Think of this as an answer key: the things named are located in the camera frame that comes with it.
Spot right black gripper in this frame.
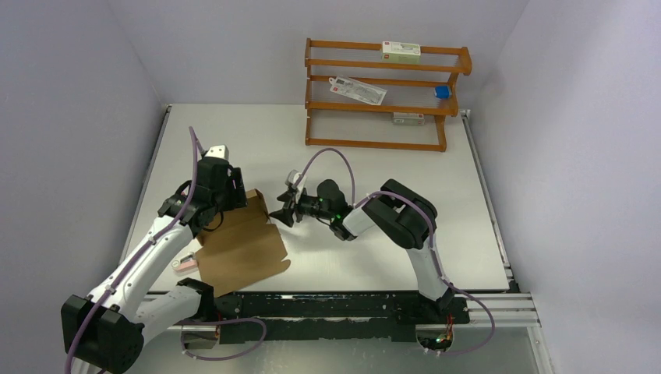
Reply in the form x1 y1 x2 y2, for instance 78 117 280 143
269 188 334 228

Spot brown cardboard box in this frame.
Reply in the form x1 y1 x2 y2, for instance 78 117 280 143
195 189 291 298

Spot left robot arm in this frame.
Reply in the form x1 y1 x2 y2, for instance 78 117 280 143
61 152 247 373

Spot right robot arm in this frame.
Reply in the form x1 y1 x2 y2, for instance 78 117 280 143
269 178 455 323

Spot white box lower shelf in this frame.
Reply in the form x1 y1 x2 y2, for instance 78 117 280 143
392 112 426 126

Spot white green box top shelf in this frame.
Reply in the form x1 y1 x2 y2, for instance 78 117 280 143
381 41 421 65

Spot pink white small object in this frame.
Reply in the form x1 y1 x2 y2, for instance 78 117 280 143
171 252 198 276

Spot orange wooden shelf rack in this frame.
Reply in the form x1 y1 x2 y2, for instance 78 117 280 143
304 38 473 152

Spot white flat package middle shelf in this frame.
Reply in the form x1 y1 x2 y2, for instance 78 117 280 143
328 76 387 106

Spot blue small cube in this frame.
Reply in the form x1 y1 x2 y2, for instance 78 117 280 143
434 85 453 100

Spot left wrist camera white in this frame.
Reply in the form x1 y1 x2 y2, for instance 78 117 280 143
204 145 229 161

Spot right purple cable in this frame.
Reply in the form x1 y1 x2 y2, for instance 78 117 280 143
296 147 497 358

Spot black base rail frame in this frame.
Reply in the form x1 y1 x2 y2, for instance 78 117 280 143
85 288 541 347

